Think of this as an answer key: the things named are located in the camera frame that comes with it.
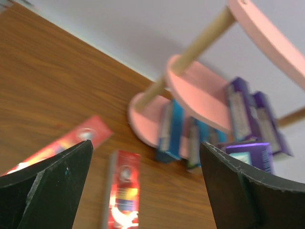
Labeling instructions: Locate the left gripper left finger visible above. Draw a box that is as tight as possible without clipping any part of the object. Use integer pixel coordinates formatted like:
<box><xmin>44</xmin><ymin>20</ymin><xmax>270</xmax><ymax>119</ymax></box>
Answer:
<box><xmin>0</xmin><ymin>140</ymin><xmax>93</xmax><ymax>229</ymax></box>

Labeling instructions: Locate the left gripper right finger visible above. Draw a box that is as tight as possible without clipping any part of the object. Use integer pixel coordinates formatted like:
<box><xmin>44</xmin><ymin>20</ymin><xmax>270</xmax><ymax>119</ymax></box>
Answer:
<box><xmin>200</xmin><ymin>142</ymin><xmax>305</xmax><ymax>229</ymax></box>

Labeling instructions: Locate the red toothpaste box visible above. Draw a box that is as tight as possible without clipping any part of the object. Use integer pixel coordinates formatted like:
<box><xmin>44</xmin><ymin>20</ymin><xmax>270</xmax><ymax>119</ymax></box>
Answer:
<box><xmin>2</xmin><ymin>115</ymin><xmax>113</xmax><ymax>176</ymax></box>
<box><xmin>101</xmin><ymin>150</ymin><xmax>141</xmax><ymax>229</ymax></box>

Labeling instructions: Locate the blue toothpaste box with label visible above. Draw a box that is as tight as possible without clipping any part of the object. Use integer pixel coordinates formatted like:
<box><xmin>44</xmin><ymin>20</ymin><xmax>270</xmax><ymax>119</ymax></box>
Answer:
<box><xmin>155</xmin><ymin>100</ymin><xmax>184</xmax><ymax>163</ymax></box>

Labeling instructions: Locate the purple toothpaste box with label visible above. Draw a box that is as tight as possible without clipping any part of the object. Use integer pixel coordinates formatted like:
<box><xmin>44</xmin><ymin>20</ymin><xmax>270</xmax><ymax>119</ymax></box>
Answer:
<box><xmin>225</xmin><ymin>77</ymin><xmax>261</xmax><ymax>142</ymax></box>

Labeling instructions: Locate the pink three-tier shelf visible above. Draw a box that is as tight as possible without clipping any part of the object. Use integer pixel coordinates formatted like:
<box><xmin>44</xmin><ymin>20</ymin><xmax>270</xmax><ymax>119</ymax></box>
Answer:
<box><xmin>128</xmin><ymin>0</ymin><xmax>305</xmax><ymax>148</ymax></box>

